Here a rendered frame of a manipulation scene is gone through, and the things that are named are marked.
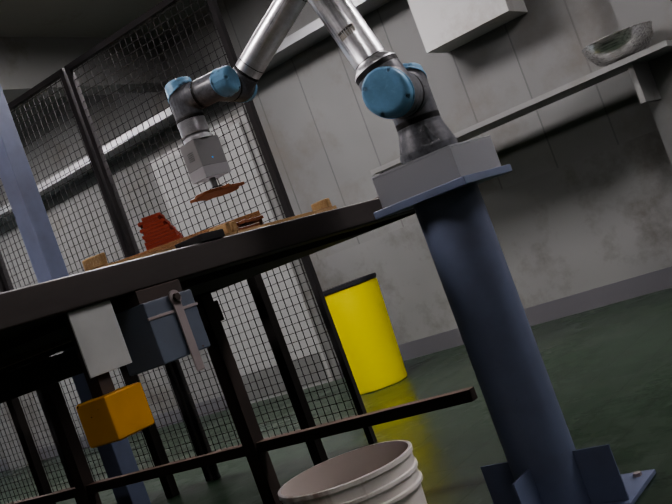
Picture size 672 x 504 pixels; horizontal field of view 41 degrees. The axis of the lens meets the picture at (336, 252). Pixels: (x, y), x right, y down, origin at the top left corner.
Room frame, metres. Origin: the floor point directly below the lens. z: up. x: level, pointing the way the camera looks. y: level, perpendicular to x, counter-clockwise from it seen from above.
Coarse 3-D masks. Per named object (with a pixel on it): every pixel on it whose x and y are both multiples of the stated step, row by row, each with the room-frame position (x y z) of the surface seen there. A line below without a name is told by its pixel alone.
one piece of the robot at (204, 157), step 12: (204, 132) 2.31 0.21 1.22; (192, 144) 2.29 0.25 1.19; (204, 144) 2.31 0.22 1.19; (216, 144) 2.34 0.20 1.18; (192, 156) 2.31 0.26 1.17; (204, 156) 2.30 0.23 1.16; (216, 156) 2.33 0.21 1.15; (192, 168) 2.32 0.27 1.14; (204, 168) 2.29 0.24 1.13; (216, 168) 2.32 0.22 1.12; (228, 168) 2.34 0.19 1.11; (192, 180) 2.33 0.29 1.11; (204, 180) 2.34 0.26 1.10
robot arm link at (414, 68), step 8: (408, 64) 2.23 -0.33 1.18; (416, 64) 2.23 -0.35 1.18; (416, 72) 2.22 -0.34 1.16; (424, 72) 2.25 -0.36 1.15; (424, 80) 2.23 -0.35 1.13; (424, 88) 2.20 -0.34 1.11; (424, 96) 2.20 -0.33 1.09; (432, 96) 2.25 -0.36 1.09; (424, 104) 2.22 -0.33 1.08; (432, 104) 2.24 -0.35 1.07; (416, 112) 2.21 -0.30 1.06; (424, 112) 2.22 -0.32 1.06; (400, 120) 2.24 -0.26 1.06
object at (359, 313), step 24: (336, 288) 5.51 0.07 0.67; (360, 288) 5.52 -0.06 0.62; (336, 312) 5.54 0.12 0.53; (360, 312) 5.52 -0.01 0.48; (384, 312) 5.62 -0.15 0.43; (360, 336) 5.52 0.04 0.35; (384, 336) 5.56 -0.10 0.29; (360, 360) 5.54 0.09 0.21; (384, 360) 5.54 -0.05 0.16; (360, 384) 5.58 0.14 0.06; (384, 384) 5.54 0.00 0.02
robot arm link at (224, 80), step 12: (216, 72) 2.27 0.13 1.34; (228, 72) 2.27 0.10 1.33; (192, 84) 2.29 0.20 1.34; (204, 84) 2.27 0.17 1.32; (216, 84) 2.26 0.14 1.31; (228, 84) 2.26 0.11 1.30; (240, 84) 2.36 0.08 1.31; (192, 96) 2.29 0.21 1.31; (204, 96) 2.28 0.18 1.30; (216, 96) 2.28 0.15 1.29; (228, 96) 2.29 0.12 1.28
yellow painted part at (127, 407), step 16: (80, 352) 1.57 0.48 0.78; (96, 384) 1.57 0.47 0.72; (112, 384) 1.59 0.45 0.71; (96, 400) 1.53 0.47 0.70; (112, 400) 1.53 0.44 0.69; (128, 400) 1.56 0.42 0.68; (144, 400) 1.59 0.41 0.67; (80, 416) 1.56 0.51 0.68; (96, 416) 1.54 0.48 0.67; (112, 416) 1.52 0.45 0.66; (128, 416) 1.55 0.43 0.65; (144, 416) 1.58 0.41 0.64; (96, 432) 1.55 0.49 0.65; (112, 432) 1.53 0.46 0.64; (128, 432) 1.54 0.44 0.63
